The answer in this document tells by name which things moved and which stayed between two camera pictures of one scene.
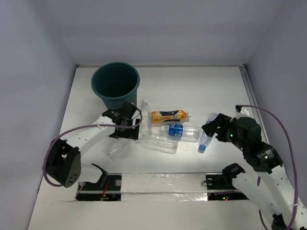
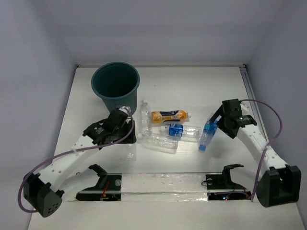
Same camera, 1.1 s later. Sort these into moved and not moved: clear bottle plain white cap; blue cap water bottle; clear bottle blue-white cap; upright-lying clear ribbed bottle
Moved: clear bottle plain white cap
Not moved: blue cap water bottle; upright-lying clear ribbed bottle; clear bottle blue-white cap
